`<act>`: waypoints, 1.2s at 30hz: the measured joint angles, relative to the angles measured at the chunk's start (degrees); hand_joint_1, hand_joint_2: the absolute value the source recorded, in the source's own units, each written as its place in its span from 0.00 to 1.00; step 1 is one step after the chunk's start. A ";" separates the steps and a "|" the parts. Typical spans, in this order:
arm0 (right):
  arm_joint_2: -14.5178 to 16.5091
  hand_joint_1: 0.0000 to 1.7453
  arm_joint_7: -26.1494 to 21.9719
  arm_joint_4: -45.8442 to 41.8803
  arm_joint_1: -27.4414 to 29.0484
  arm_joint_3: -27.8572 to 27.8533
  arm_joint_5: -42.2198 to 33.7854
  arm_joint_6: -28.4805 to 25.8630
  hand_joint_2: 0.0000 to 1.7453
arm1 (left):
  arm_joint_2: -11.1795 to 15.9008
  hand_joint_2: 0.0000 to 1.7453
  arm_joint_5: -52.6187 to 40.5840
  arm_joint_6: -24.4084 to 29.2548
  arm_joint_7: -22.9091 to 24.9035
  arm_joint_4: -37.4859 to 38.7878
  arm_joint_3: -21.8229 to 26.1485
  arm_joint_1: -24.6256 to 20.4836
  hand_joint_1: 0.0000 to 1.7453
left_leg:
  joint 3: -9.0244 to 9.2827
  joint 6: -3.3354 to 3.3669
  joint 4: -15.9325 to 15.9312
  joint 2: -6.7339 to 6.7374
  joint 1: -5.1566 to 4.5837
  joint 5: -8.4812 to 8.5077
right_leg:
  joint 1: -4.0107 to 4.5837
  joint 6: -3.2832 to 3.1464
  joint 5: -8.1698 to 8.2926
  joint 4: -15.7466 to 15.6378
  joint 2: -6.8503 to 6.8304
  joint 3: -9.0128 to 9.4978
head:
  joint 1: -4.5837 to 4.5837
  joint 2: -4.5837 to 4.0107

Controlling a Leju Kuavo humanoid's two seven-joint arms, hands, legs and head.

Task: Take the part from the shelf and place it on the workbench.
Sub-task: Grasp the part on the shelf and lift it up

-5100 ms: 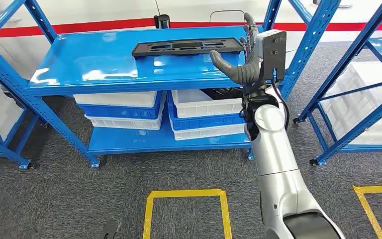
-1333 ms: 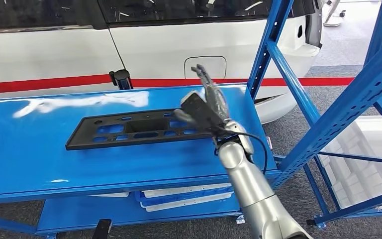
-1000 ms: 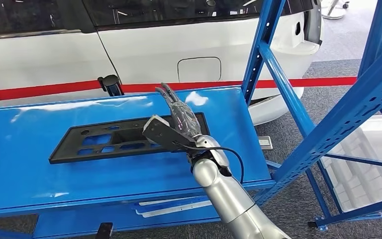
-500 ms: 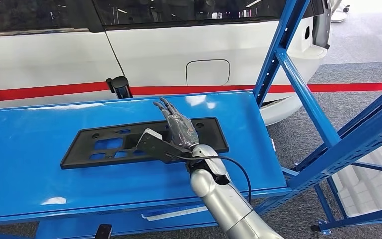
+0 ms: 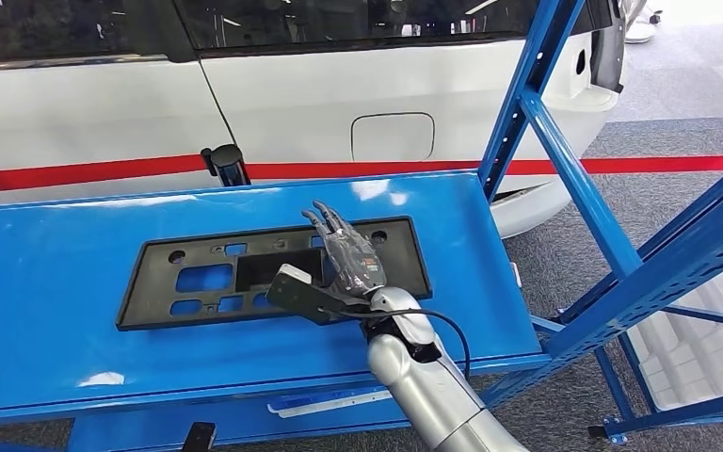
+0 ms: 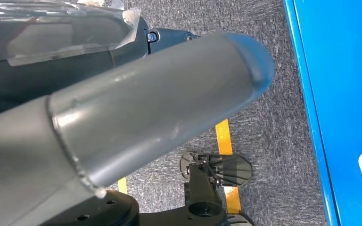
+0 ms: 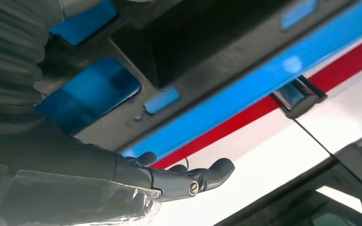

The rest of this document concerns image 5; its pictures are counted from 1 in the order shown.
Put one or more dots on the white plastic bin stack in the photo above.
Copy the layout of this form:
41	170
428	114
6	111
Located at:
698	355

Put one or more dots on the white chair base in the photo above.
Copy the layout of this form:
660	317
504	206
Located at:
639	34

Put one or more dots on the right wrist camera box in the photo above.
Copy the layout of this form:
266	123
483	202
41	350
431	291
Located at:
299	293

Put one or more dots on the white car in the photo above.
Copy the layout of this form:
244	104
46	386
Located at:
305	93

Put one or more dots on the black plastic panel part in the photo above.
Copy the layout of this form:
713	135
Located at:
143	281

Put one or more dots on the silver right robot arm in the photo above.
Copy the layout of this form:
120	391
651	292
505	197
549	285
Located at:
424	387

